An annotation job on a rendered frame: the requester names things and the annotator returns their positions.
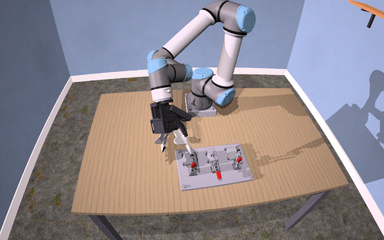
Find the toggle clamp with red handle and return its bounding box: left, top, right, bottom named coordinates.
left=232, top=149, right=242, bottom=170

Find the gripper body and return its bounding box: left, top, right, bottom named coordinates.
left=150, top=99, right=179, bottom=134

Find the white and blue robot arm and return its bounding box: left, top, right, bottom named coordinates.
left=147, top=0, right=256, bottom=111

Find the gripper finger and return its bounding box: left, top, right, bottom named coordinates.
left=154, top=133, right=169, bottom=152
left=173, top=119, right=192, bottom=154

